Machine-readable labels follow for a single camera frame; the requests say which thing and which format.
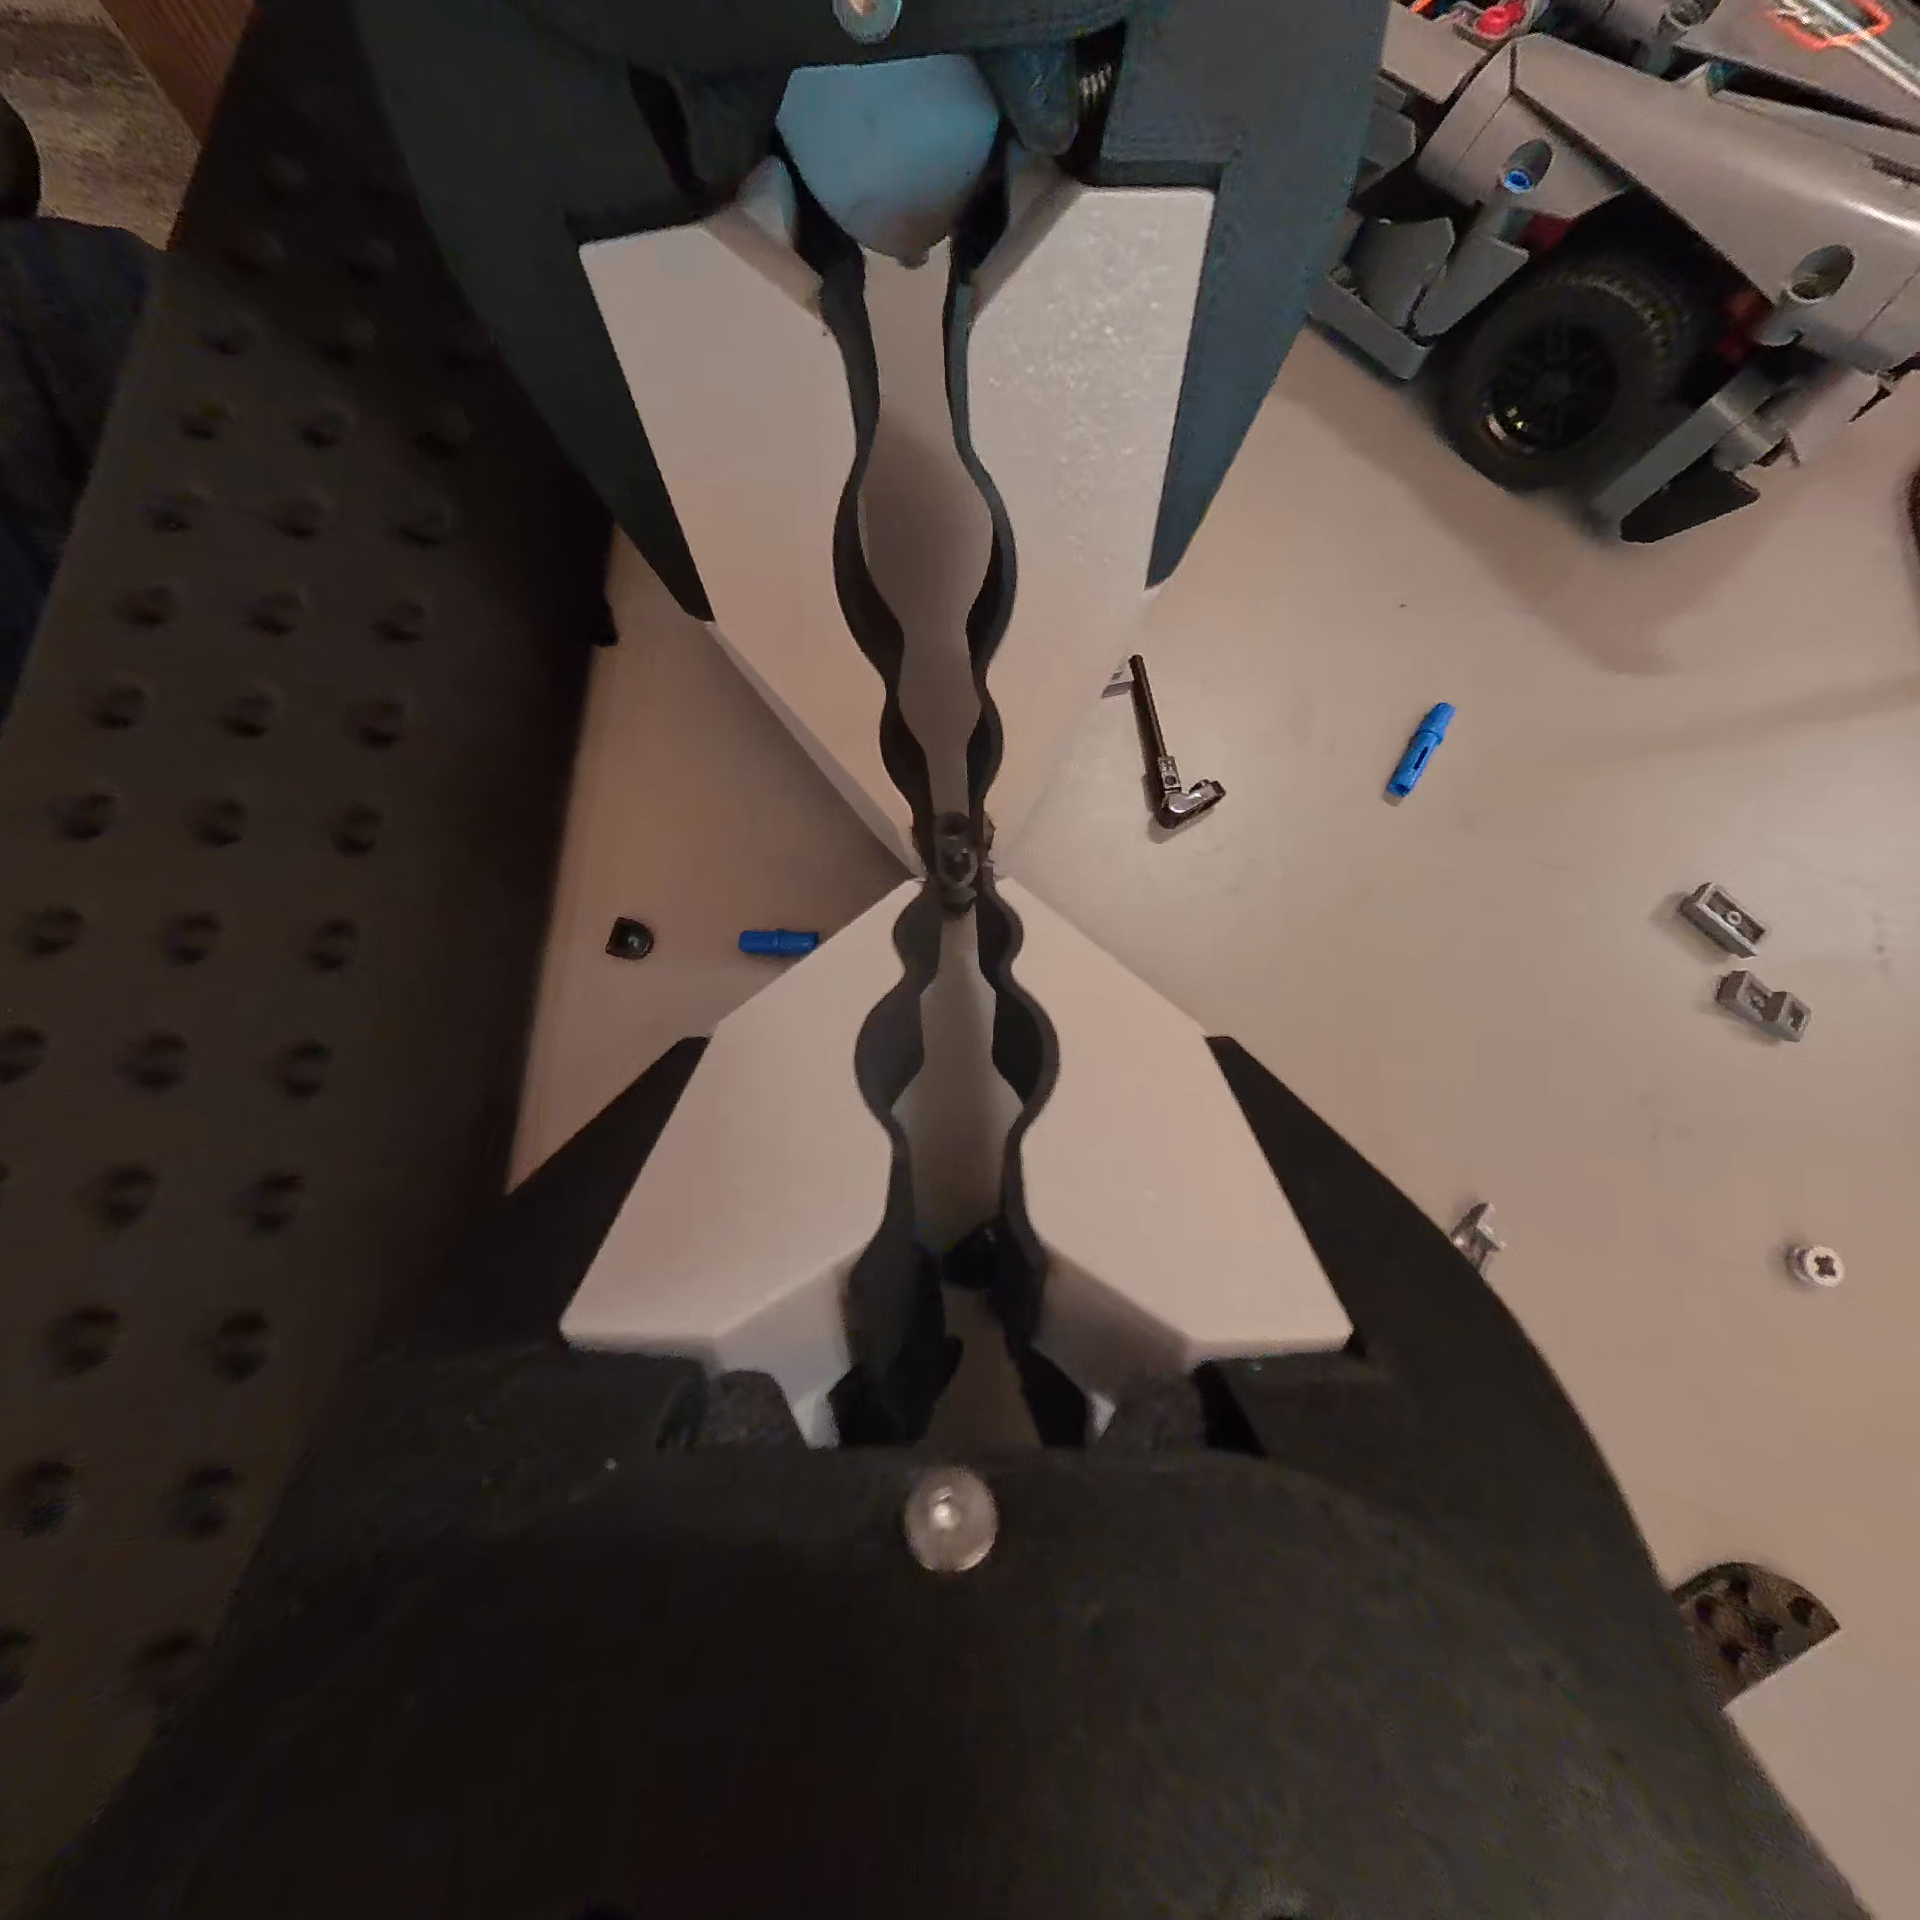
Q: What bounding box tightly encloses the grey lego sports car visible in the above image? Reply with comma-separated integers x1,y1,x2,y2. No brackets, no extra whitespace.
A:
1305,0,1920,549

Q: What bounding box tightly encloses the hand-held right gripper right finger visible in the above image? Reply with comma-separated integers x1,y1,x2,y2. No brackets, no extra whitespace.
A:
978,880,1354,1450

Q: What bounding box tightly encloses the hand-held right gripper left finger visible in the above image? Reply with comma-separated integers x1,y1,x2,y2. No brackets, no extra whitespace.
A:
557,880,927,1450

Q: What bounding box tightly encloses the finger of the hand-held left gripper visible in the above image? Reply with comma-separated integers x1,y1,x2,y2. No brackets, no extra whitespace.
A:
576,154,945,880
941,146,1225,880

